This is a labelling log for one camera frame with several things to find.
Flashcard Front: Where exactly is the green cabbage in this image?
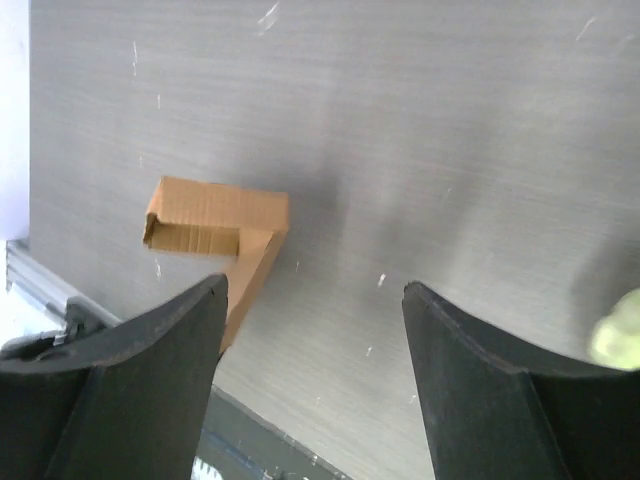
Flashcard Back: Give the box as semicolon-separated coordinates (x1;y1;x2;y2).
589;289;639;371

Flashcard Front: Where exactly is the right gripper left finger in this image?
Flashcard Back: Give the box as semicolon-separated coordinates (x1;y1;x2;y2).
1;274;228;479

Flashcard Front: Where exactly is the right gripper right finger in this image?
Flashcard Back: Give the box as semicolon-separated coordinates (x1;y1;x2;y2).
402;281;639;479

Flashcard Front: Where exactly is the brown cardboard paper box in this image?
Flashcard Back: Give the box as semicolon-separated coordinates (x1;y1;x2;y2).
142;176;290;352

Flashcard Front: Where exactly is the left aluminium frame post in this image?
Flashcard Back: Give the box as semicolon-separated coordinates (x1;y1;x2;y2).
1;241;121;346

